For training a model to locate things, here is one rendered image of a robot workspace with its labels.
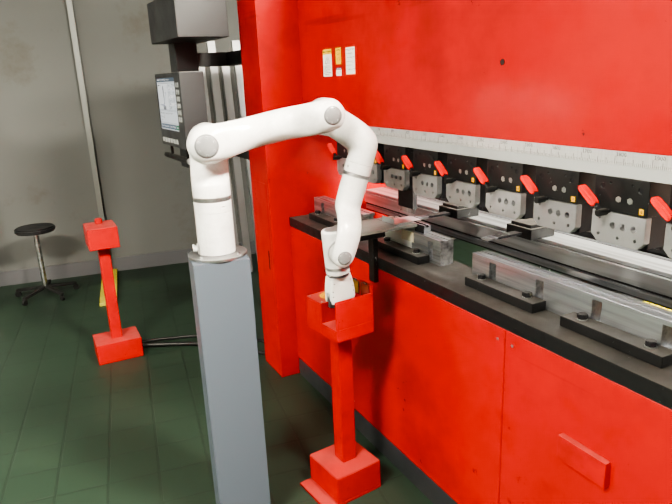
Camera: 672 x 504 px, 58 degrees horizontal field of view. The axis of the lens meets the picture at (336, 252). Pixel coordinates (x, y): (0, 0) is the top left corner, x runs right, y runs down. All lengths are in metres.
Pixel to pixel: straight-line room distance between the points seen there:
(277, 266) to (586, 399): 1.87
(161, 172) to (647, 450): 4.58
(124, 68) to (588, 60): 4.29
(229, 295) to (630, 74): 1.28
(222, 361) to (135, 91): 3.67
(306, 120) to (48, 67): 3.75
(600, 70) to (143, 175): 4.37
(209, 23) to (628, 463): 2.46
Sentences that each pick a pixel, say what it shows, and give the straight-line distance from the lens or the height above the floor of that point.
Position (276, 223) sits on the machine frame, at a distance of 3.07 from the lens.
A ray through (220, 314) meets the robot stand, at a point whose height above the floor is 0.83.
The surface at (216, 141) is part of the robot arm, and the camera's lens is 1.86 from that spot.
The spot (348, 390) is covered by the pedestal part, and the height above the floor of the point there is 0.42.
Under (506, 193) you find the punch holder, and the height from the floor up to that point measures 1.19.
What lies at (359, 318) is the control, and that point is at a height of 0.73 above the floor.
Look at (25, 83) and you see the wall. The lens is 5.47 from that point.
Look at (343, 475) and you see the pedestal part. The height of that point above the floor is 0.12.
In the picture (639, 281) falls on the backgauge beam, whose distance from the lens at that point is 1.98.
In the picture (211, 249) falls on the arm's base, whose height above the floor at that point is 1.04.
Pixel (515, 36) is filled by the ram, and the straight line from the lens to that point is 1.84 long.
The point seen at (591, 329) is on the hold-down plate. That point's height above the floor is 0.90.
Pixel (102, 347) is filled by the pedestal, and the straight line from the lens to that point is 3.78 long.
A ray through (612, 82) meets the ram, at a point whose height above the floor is 1.51.
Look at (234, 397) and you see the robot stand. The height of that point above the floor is 0.52.
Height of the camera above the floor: 1.55
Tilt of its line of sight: 16 degrees down
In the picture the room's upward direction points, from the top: 2 degrees counter-clockwise
